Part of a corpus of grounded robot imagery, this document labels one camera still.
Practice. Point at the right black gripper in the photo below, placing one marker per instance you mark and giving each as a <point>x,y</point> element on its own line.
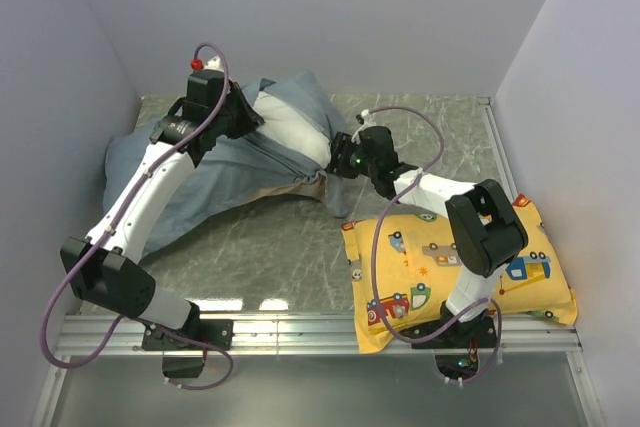
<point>342,145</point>

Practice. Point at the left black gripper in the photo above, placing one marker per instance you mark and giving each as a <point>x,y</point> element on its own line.
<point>250,117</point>

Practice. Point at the white pillow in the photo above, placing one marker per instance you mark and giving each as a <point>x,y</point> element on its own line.
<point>287,127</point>

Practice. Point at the blue plaid pillowcase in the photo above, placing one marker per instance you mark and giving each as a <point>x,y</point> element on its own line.
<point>237,172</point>

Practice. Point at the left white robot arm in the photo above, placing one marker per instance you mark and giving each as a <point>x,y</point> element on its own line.
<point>103,267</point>

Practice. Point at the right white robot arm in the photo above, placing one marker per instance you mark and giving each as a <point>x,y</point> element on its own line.
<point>486,230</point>

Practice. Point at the yellow cartoon vehicle pillow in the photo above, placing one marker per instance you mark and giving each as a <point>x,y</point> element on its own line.
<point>418,264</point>

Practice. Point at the black box under left base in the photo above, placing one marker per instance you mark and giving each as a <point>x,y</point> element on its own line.
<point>174,367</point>

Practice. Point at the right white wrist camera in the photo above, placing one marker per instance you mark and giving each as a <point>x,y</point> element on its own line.
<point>365,119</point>

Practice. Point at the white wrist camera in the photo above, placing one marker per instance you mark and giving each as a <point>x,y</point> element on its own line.
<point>365,119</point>
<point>214,63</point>

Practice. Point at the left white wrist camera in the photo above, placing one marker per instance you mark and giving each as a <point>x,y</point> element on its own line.
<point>214,63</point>

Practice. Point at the aluminium right side rail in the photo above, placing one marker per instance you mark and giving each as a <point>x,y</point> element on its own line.
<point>505,173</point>

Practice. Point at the aluminium rail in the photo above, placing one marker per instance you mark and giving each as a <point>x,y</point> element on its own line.
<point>282,333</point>
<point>505,173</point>

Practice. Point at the aluminium front rail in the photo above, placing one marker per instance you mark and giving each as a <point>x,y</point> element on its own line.
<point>282,333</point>

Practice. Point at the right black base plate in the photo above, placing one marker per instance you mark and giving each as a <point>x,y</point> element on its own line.
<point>480,332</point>

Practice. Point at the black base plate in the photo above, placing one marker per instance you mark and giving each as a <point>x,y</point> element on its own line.
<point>215,332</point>
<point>480,332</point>

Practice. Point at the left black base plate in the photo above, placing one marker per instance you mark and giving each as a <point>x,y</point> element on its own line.
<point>215,332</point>

